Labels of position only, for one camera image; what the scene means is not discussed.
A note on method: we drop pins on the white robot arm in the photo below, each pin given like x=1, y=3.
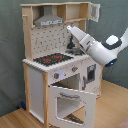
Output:
x=104, y=53

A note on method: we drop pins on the black toy stovetop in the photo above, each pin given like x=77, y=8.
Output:
x=52, y=59

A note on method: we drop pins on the grey toy sink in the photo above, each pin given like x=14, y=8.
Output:
x=75, y=51

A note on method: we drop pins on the black toy faucet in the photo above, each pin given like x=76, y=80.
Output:
x=71, y=45

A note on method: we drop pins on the white microwave cabinet door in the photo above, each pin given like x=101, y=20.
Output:
x=94, y=10

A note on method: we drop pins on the grey range hood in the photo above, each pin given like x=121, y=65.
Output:
x=48, y=18

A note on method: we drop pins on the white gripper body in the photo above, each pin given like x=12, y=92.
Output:
x=84, y=39

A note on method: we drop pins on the wooden toy kitchen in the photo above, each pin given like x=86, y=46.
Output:
x=46, y=40

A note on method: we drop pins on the white dishwasher door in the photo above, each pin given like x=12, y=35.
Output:
x=91, y=76

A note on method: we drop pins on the white oven door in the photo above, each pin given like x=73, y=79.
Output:
x=64, y=101

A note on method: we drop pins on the left red stove knob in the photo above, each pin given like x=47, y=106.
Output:
x=56, y=75

